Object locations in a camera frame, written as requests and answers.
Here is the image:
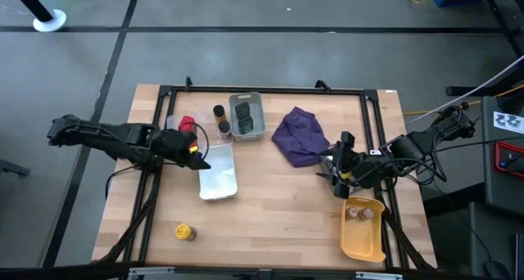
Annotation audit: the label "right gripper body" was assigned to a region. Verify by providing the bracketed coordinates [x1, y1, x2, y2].
[335, 148, 390, 189]

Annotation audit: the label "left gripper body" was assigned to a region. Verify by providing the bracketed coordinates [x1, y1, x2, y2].
[151, 128, 200, 166]

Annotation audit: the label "purple label spice bottle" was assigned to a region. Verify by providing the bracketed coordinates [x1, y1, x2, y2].
[217, 120, 233, 144]

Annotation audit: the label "orange spice bottle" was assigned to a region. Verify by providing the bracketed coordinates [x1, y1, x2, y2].
[211, 104, 227, 124]

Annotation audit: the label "dark green spice tin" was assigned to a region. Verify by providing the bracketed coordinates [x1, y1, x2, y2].
[233, 102, 251, 120]
[237, 115, 255, 136]

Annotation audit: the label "yellow-lid spice jar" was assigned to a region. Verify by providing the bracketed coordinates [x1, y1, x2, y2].
[174, 223, 198, 242]

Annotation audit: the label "white plastic bin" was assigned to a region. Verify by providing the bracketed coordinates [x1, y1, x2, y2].
[198, 143, 239, 202]

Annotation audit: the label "purple cloth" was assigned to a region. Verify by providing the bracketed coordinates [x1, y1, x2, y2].
[271, 106, 332, 169]

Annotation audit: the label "yellow plastic bin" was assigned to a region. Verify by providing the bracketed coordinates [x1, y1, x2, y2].
[339, 196, 387, 264]

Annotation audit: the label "gray plastic bin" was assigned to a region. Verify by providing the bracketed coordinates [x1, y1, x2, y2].
[228, 92, 266, 142]

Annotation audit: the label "dark cabinet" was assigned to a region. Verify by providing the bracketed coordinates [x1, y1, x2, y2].
[481, 95, 524, 215]

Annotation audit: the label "red-framed device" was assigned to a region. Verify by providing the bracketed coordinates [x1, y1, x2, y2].
[493, 140, 524, 179]

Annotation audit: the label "white sticker black print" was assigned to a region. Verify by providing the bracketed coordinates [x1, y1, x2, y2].
[493, 111, 524, 134]

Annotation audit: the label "black crossbar silver brackets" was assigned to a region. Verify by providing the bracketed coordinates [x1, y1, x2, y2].
[0, 261, 524, 280]

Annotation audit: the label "black table frame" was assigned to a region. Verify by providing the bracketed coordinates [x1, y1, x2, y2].
[92, 75, 435, 273]

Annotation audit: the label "yellow cable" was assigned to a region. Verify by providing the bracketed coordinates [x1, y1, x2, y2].
[403, 83, 524, 116]

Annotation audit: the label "black stanchion post white base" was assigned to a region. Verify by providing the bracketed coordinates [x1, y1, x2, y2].
[7, 0, 67, 33]

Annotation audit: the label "black desk leg frame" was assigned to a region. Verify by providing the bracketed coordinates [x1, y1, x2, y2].
[445, 0, 524, 97]

